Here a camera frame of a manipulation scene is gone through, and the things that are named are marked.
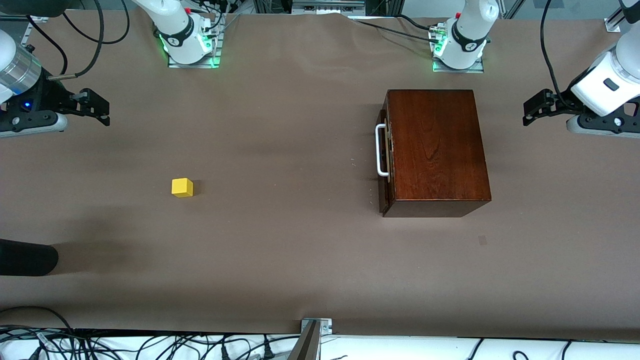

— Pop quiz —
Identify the wooden drawer with white handle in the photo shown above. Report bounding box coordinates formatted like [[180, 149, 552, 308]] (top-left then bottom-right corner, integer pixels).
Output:
[[375, 102, 397, 213]]

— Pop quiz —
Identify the dark wooden drawer cabinet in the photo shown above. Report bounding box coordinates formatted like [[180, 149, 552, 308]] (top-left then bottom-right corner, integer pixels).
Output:
[[378, 89, 492, 218]]

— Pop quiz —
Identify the brown paper table cover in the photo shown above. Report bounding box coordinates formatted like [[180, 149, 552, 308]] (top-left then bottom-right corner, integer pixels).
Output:
[[0, 10, 640, 342]]

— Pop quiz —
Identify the black cylinder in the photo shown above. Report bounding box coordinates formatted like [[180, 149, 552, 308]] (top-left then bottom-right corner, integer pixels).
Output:
[[0, 239, 59, 277]]

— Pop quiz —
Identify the silver network device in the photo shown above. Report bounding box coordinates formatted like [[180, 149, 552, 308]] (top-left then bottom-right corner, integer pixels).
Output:
[[291, 0, 366, 14]]

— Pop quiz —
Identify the dark aluminium profile beam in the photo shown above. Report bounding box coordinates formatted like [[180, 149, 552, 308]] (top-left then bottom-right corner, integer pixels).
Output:
[[287, 320, 321, 360]]

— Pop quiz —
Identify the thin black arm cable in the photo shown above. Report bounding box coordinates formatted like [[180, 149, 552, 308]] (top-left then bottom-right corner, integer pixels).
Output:
[[25, 15, 69, 77]]

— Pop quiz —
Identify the black looping arm cable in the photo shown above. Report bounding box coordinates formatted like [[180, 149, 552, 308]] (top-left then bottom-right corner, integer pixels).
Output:
[[60, 0, 132, 47]]

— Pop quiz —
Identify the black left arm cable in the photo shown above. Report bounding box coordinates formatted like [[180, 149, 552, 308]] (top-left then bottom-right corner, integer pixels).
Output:
[[539, 0, 572, 109]]

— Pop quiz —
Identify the aluminium bracket with perforated strip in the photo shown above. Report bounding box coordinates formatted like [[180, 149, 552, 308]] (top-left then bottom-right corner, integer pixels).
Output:
[[22, 14, 51, 49]]

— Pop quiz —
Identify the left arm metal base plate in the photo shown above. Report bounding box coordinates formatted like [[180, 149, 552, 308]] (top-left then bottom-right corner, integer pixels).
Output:
[[432, 56, 485, 74]]

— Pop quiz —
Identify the aluminium corner bracket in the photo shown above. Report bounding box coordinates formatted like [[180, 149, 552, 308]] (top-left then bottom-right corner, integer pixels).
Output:
[[604, 0, 640, 34]]

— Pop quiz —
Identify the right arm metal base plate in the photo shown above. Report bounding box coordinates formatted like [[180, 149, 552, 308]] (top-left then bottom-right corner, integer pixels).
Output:
[[167, 35, 221, 69]]

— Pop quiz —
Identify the black and red cable cluster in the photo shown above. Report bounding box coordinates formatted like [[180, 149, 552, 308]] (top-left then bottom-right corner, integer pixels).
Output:
[[186, 0, 240, 40]]

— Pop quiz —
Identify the long black base cable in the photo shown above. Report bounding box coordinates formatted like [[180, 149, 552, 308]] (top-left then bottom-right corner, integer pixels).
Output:
[[350, 17, 446, 42]]

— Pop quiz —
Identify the black cable tangle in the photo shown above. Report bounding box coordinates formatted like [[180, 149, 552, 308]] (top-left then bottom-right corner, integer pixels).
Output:
[[0, 305, 301, 360]]

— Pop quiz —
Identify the silver metal bracket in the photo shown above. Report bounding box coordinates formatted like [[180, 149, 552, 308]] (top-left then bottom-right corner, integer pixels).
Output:
[[300, 317, 333, 336]]

